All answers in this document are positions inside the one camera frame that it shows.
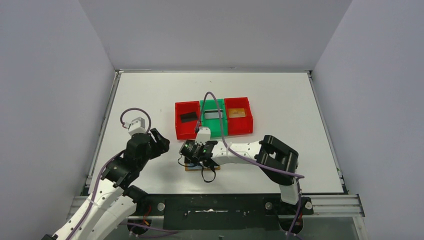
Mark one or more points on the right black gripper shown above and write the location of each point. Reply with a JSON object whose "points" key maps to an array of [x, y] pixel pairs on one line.
{"points": [[191, 159]]}

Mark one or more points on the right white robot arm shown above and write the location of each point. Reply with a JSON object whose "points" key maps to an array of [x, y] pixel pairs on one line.
{"points": [[277, 160]]}

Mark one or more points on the right red bin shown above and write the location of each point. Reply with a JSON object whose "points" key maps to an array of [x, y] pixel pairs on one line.
{"points": [[239, 126]]}

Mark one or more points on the green middle bin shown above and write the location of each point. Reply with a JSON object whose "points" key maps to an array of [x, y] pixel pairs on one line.
{"points": [[214, 124]]}

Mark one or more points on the yellow leather card holder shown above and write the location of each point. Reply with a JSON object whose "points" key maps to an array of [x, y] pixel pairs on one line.
{"points": [[193, 166]]}

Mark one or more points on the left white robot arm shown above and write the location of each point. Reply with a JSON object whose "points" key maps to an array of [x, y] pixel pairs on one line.
{"points": [[114, 197]]}

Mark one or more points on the silver card in green bin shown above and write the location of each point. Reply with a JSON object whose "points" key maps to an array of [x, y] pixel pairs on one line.
{"points": [[211, 114]]}

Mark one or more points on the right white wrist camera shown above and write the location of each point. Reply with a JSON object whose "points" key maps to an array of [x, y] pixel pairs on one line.
{"points": [[203, 135]]}

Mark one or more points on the gold card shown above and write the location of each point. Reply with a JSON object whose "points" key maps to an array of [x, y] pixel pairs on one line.
{"points": [[236, 113]]}

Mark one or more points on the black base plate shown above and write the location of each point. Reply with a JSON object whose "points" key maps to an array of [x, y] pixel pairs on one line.
{"points": [[215, 211]]}

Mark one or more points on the black card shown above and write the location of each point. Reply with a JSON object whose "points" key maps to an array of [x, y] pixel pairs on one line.
{"points": [[189, 117]]}

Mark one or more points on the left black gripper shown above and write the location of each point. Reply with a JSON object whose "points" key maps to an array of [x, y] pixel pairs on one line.
{"points": [[153, 142]]}

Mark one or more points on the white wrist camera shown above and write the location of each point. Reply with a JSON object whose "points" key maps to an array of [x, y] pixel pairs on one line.
{"points": [[137, 126], [203, 135]]}

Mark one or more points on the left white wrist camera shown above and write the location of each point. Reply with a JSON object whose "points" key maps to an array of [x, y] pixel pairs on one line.
{"points": [[137, 126]]}

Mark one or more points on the left red bin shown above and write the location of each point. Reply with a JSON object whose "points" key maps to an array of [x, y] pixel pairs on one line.
{"points": [[186, 131]]}

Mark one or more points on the red bin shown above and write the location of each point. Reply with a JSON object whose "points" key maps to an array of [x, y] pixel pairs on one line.
{"points": [[186, 131], [239, 126]]}

